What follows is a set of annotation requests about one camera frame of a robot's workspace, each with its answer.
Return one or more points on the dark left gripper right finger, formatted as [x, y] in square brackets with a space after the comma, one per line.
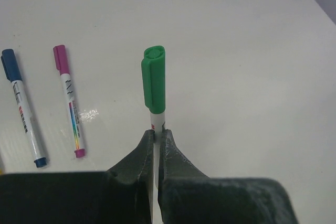
[186, 195]

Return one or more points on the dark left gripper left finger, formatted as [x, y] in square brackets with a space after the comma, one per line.
[121, 194]

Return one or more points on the green pen cap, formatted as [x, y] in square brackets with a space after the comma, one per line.
[153, 77]

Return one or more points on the green-ended white marker pen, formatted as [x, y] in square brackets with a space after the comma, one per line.
[158, 126]

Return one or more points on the purple pen cap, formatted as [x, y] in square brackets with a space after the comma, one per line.
[61, 59]

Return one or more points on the purple-ended white marker pen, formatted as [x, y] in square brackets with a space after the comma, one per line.
[76, 134]

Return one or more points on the blue pen cap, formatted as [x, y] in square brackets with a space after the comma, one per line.
[10, 65]

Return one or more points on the blue-ended white marker pen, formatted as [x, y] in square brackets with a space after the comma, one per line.
[29, 124]

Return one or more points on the yellow-ended white marker pen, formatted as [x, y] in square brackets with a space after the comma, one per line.
[1, 166]

